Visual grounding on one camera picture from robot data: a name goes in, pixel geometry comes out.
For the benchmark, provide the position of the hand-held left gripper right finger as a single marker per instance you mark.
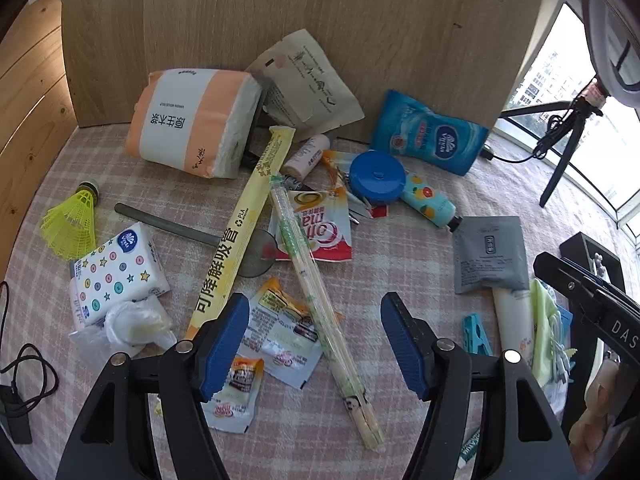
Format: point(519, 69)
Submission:
point(402, 345)

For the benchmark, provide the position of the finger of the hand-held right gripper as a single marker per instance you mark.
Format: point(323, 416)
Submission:
point(600, 274)
point(560, 275)

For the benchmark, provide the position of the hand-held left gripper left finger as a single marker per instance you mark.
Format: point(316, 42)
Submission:
point(225, 345)

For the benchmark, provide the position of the black container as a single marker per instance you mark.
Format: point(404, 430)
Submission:
point(575, 247)

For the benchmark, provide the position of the small orange silver sachet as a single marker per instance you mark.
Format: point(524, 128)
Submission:
point(240, 390)

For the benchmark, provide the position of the large orange silver sachet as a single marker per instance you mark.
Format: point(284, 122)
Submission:
point(280, 330)

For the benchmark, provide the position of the grey sachet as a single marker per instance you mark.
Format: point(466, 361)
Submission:
point(492, 255)

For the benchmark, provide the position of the clear plastic bag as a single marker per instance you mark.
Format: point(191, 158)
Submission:
point(130, 325)

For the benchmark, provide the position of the chopsticks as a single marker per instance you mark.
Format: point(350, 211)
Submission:
point(310, 285)

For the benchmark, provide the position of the long yellow straw packet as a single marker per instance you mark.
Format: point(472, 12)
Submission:
point(240, 225)

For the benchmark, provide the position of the star print tissue pack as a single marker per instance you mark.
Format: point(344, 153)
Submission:
point(115, 275)

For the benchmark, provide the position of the yellow shuttlecock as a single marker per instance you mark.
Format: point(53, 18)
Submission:
point(65, 220)

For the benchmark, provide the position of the person's right hand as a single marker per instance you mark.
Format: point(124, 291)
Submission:
point(597, 410)

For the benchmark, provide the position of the white massage roller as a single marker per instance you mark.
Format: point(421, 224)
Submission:
point(597, 265)

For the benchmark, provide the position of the light green pouch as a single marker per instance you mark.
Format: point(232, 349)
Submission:
point(542, 320)

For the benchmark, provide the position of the blue clothes peg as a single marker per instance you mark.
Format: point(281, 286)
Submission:
point(475, 337)

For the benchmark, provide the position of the pink checked tablecloth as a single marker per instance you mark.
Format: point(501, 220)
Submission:
point(415, 260)

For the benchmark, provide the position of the black tripod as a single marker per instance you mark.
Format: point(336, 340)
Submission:
point(555, 180)

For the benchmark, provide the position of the green white toothpaste tube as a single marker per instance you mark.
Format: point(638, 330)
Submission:
point(470, 445)

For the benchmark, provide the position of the red white creamer sachet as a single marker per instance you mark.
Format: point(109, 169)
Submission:
point(325, 230)

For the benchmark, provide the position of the red white small card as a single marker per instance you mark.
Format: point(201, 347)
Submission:
point(372, 207)

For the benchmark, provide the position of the fruit print hand cream tube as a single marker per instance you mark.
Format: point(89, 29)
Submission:
point(425, 197)

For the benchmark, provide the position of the round blue tape measure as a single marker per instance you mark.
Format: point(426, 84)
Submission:
point(377, 175)

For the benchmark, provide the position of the blue wet wipes pack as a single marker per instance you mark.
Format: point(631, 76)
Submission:
point(425, 135)

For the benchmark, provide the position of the small pink bottle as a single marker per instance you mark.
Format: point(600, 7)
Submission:
point(307, 155)

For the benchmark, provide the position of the orange white tissue pack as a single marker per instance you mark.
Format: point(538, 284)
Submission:
point(190, 120)

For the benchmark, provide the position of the beige paper bag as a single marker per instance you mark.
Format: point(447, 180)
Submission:
point(310, 80)

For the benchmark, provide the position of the wooden plank panel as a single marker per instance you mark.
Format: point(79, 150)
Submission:
point(30, 110)

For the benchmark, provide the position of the upright wooden board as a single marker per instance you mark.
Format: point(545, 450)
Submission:
point(300, 10)

